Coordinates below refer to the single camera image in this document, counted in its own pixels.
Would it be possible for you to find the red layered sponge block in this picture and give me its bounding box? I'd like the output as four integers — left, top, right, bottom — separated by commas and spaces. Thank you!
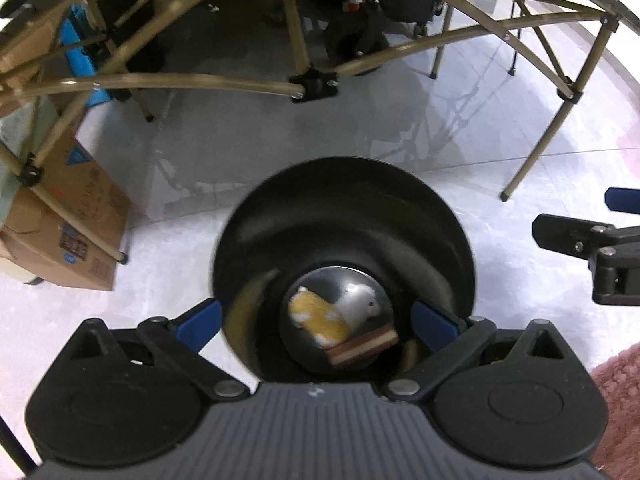
326, 325, 399, 367

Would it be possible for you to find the yellow plush hamster toy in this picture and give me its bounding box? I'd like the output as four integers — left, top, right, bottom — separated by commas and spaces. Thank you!
288, 283, 382, 349

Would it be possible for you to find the black round trash bin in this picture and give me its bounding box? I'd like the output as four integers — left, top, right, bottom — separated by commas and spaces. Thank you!
213, 157, 476, 382

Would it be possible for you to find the cardboard bin with green liner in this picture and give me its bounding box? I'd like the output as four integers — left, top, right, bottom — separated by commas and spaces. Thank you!
1, 98, 131, 290

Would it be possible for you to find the olive folding slat table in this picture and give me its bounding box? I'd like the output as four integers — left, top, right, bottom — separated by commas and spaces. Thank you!
1, 0, 639, 231

